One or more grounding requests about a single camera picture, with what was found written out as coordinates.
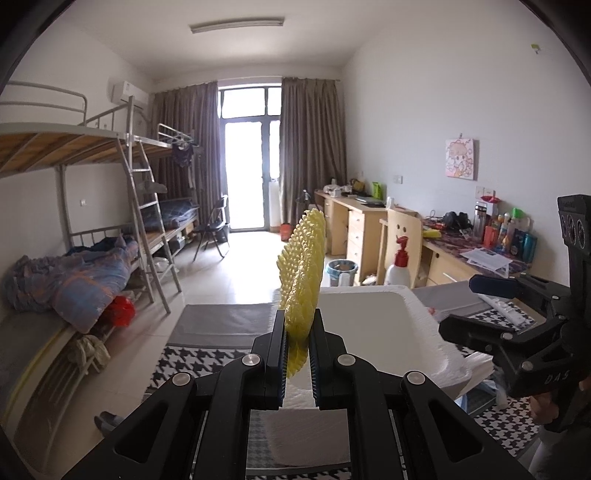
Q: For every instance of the white red pump bottle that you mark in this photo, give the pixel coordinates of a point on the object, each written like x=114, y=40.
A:
x=398, y=272

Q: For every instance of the wooden desk with printed mat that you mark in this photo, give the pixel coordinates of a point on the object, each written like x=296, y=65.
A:
x=443, y=272

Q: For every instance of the white foam box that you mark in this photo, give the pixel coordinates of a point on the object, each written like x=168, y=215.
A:
x=369, y=318

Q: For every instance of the ceiling tube light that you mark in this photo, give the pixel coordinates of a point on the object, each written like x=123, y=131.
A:
x=236, y=25

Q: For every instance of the red bucket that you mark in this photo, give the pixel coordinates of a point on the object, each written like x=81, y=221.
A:
x=286, y=232

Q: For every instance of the white remote control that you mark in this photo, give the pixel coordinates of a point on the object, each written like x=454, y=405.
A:
x=508, y=314

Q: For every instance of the white wall socket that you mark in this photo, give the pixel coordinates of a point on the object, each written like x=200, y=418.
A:
x=485, y=193

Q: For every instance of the black folding chair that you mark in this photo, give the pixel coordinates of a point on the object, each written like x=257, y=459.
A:
x=214, y=226

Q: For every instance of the grey metal bunk bed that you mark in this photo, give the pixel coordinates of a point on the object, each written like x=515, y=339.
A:
x=171, y=212
x=69, y=138

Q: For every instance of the person's right hand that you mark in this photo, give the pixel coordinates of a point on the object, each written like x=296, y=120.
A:
x=545, y=413

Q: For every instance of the grey metal bed ladder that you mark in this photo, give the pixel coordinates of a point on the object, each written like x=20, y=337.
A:
x=147, y=221

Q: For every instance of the person's right forearm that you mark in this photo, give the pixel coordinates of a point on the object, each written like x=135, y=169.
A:
x=568, y=454

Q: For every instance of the red small box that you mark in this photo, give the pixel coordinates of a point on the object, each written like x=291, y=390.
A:
x=490, y=199

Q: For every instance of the green box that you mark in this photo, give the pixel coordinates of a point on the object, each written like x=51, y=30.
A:
x=378, y=190

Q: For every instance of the houndstooth tablecloth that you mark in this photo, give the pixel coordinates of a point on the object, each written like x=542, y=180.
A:
x=207, y=360

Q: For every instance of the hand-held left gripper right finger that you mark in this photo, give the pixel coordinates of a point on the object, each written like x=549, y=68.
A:
x=316, y=364

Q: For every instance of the row of toiletry bottles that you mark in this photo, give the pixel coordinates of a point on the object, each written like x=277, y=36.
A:
x=512, y=237

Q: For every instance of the dark shoes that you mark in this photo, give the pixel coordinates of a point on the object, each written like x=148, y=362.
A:
x=108, y=422

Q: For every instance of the black stand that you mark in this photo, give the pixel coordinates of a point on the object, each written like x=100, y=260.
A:
x=302, y=201

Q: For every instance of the pink wall poster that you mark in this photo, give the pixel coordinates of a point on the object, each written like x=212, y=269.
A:
x=460, y=159

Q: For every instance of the white basin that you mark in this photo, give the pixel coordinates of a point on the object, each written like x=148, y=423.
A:
x=160, y=266

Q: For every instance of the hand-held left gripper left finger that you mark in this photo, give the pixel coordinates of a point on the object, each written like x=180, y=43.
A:
x=277, y=364

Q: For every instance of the white paper sheets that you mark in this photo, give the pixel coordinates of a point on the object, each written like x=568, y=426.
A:
x=487, y=261

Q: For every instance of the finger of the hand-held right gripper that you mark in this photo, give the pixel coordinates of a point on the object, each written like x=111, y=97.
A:
x=494, y=286
x=466, y=330

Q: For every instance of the blue trash bin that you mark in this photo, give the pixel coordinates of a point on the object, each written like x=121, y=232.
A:
x=342, y=274

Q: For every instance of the white air conditioner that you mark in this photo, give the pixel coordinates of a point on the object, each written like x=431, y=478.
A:
x=127, y=94

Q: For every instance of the hanging dark clothes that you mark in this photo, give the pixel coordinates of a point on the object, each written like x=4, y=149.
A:
x=182, y=154

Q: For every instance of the glass balcony door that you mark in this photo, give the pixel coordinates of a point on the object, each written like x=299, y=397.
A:
x=244, y=175

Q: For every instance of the pale bundled clothes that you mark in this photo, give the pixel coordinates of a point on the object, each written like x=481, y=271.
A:
x=90, y=353

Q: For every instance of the brown curtain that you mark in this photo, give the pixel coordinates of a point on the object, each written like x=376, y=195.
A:
x=203, y=152
x=314, y=147

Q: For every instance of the wooden desk with drawers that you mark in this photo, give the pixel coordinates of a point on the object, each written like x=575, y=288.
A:
x=355, y=230

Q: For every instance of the blue plaid quilt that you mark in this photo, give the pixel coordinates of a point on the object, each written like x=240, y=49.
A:
x=69, y=281

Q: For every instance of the grey mattress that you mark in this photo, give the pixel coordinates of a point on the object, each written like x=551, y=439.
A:
x=27, y=350

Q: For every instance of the yellow sponge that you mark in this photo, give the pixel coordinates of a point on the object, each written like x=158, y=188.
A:
x=432, y=233

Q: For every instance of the red plastic bag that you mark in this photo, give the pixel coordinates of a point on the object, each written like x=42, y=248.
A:
x=120, y=311

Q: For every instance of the black headphones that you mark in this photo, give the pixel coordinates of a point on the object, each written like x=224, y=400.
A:
x=457, y=220

